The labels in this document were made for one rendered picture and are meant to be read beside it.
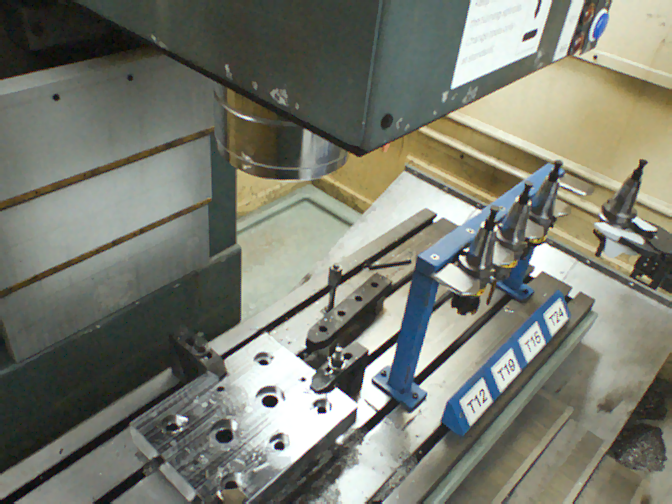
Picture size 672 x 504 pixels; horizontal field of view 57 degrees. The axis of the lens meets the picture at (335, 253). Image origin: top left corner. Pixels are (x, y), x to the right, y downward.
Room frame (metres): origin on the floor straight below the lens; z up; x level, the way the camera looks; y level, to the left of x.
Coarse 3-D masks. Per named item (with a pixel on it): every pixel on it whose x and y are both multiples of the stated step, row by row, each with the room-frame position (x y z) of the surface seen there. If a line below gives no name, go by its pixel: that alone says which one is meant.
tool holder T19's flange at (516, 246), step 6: (498, 228) 0.90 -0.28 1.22; (498, 234) 0.88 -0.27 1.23; (528, 234) 0.89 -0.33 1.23; (498, 240) 0.87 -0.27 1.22; (504, 240) 0.86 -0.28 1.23; (510, 240) 0.86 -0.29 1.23; (522, 240) 0.87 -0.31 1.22; (528, 240) 0.88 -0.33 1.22; (504, 246) 0.86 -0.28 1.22; (510, 246) 0.85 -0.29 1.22; (516, 246) 0.85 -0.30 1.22; (522, 246) 0.86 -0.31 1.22; (516, 252) 0.86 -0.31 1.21; (522, 252) 0.86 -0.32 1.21
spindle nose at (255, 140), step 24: (216, 96) 0.61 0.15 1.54; (240, 96) 0.57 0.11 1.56; (216, 120) 0.61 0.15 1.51; (240, 120) 0.57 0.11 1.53; (264, 120) 0.57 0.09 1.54; (240, 144) 0.57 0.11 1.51; (264, 144) 0.56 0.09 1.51; (288, 144) 0.56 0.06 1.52; (312, 144) 0.57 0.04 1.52; (240, 168) 0.58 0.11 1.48; (264, 168) 0.57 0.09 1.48; (288, 168) 0.57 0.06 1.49; (312, 168) 0.58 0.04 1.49; (336, 168) 0.60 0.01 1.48
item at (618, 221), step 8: (608, 200) 1.04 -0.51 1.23; (608, 208) 1.00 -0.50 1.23; (600, 216) 1.01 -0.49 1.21; (608, 216) 0.99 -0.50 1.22; (616, 216) 0.98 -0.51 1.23; (624, 216) 0.98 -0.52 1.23; (632, 216) 1.00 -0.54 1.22; (608, 224) 0.99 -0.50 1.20; (616, 224) 0.98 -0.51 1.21; (624, 224) 0.98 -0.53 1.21
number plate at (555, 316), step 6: (558, 300) 1.05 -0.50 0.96; (552, 306) 1.02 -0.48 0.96; (558, 306) 1.03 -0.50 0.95; (546, 312) 1.00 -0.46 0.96; (552, 312) 1.01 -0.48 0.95; (558, 312) 1.02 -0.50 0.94; (564, 312) 1.04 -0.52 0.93; (546, 318) 0.99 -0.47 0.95; (552, 318) 1.00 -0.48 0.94; (558, 318) 1.01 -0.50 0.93; (564, 318) 1.03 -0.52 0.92; (552, 324) 0.99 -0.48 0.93; (558, 324) 1.00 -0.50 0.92; (552, 330) 0.98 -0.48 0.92
